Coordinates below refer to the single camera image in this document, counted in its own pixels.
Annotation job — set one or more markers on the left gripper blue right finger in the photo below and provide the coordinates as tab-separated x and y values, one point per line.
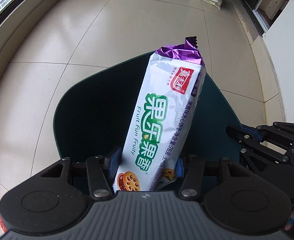
179	169

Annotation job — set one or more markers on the red fuzzy slipper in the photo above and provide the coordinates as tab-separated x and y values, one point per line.
2	225

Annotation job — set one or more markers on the dark teal trash bin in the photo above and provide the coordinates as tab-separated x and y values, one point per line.
94	116

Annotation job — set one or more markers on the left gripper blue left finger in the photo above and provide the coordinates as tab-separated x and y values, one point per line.
111	162

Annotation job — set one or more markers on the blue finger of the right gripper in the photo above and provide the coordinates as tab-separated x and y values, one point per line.
250	139
278	131

